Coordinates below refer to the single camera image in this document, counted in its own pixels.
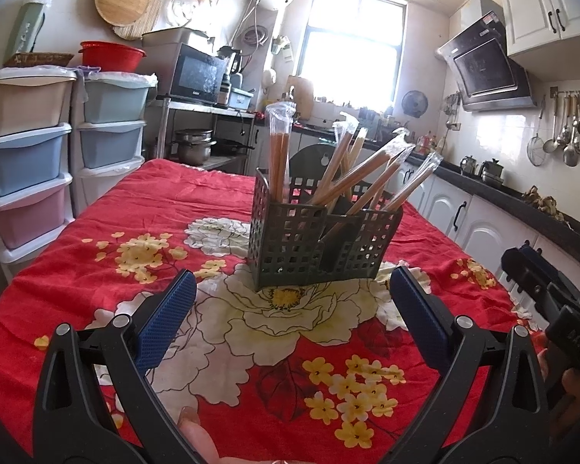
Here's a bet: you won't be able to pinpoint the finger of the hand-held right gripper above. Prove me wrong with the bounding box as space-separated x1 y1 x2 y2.
502 247 549 317
519 246 580 310

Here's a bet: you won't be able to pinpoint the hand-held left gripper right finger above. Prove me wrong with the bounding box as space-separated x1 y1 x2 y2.
389 266 554 464

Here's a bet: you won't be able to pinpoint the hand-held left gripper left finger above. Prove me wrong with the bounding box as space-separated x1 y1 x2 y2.
33 268 208 464

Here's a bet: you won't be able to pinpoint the green plastic utensil holder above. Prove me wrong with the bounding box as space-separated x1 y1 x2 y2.
249 139 404 293

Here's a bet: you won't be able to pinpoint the pile of chopstick packets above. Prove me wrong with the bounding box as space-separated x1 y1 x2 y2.
265 101 443 242

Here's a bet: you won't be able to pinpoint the row of hanging kitchen utensils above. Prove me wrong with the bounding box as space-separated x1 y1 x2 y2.
527 89 580 167

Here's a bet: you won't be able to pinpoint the person's right hand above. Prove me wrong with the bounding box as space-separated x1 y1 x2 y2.
537 348 580 440

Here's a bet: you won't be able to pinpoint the person's left hand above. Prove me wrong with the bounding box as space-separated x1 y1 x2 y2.
179 407 291 464

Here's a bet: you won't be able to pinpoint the pile of ginger roots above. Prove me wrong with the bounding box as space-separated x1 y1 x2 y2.
522 186 566 220

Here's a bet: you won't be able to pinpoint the black kitchen countertop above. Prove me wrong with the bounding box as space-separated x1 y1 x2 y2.
290 123 580 247

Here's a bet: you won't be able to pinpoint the white lower cabinets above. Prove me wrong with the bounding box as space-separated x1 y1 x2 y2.
249 126 580 300

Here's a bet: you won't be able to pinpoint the steel kettle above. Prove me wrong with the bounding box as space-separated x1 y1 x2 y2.
480 159 505 187

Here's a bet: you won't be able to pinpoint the red floral tablecloth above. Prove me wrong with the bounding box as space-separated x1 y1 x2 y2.
0 159 537 464

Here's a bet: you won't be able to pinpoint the group of condiment bottles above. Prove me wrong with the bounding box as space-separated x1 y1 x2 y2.
416 130 445 155

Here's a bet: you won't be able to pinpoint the stacked steel pots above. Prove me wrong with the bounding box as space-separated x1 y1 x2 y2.
174 129 216 165

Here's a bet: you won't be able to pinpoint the blue plastic drawer tower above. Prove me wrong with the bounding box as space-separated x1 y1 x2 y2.
75 72 158 218

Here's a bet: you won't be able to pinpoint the black wok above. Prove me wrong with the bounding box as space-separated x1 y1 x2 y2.
214 138 254 155

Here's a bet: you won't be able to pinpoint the small dark fan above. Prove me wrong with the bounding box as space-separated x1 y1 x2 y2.
401 91 428 118

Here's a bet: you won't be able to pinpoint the black range hood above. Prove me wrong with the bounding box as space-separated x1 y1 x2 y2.
437 0 537 113

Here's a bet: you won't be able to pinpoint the metal shelf rack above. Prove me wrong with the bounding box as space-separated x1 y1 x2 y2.
155 99 257 175

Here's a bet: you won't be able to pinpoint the pastel plastic drawer tower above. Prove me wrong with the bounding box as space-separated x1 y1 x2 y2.
0 65 78 276

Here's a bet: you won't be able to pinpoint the blue storage box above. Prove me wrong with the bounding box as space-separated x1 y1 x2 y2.
227 88 254 109

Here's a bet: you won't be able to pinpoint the beige cutting board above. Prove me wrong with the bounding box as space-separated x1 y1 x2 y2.
285 75 314 121

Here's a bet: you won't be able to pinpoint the black microwave oven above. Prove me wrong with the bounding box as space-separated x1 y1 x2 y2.
157 43 228 104

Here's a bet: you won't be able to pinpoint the red plastic basin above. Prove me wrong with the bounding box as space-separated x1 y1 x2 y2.
78 41 147 73

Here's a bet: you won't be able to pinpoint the black electric jug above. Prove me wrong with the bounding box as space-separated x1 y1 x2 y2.
217 46 245 75

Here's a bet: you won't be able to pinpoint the kitchen window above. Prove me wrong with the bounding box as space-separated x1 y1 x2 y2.
300 0 409 112

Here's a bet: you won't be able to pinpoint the brown wicker basket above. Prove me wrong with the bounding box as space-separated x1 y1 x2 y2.
2 51 75 68

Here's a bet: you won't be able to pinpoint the flat woven bamboo tray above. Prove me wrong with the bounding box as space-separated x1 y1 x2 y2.
112 0 162 42

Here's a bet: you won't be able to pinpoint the white hanging plate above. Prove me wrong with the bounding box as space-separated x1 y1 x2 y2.
170 0 199 27

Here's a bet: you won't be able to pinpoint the green hanging bag holder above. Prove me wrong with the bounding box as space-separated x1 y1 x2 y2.
5 0 54 54

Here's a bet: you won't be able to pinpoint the coiled grey hose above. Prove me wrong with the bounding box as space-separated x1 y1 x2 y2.
242 26 271 49

